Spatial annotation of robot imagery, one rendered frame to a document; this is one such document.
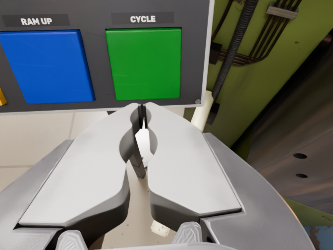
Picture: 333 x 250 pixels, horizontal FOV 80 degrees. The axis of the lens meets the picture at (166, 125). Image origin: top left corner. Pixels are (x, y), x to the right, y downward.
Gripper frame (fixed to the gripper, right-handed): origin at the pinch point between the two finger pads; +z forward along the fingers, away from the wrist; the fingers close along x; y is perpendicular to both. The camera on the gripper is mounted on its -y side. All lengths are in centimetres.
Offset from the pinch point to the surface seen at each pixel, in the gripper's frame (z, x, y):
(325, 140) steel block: 15.7, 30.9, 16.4
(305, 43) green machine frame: 32.3, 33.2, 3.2
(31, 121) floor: 106, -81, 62
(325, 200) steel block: 23, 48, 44
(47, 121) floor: 106, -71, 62
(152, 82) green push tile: 10.2, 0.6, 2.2
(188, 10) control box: 11.0, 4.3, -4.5
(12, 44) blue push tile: 10.2, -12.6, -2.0
